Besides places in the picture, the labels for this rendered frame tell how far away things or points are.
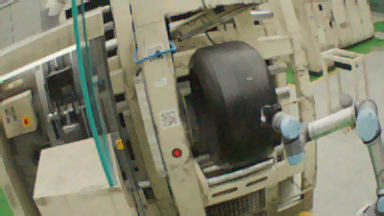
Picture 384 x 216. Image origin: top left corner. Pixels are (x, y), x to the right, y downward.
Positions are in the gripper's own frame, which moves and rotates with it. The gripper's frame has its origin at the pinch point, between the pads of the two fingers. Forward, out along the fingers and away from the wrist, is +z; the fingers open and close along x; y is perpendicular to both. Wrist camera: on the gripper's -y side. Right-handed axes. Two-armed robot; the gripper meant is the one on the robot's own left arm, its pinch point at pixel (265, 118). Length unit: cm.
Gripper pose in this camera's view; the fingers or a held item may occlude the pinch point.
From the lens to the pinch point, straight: 199.8
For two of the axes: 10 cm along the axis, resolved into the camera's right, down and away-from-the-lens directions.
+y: -2.0, -9.6, -1.8
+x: -9.6, 2.3, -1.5
